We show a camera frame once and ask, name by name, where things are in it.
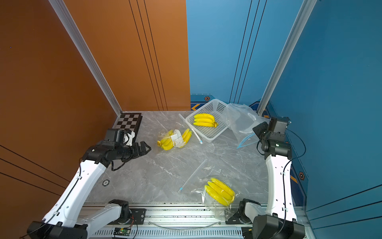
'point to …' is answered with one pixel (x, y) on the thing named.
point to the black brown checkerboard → (129, 121)
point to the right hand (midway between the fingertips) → (258, 125)
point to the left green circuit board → (122, 231)
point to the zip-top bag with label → (178, 137)
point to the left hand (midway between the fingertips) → (145, 148)
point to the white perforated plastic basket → (218, 109)
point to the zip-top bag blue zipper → (241, 120)
